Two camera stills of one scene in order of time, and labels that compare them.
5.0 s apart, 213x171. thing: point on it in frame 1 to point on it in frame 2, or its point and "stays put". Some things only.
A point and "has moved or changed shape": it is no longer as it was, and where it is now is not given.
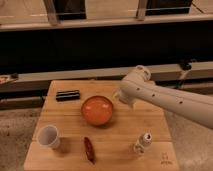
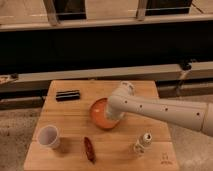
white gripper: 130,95 to 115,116
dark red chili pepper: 89,150 stays put
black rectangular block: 67,95 stays put
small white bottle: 144,140 stays put
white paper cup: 48,136 stays put
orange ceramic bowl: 96,110 has moved or changed shape
